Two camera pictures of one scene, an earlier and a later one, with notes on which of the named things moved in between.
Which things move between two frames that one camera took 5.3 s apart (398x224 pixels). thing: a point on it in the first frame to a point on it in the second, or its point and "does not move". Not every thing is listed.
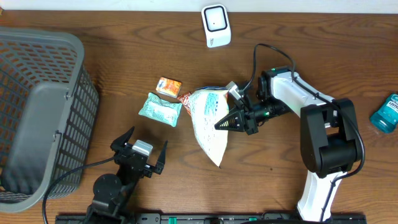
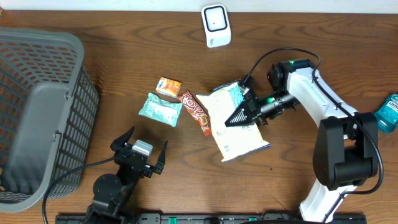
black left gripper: (119, 145) does not move
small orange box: (168, 87) does not move
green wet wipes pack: (166, 112) does not move
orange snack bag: (209, 106) to (232, 142)
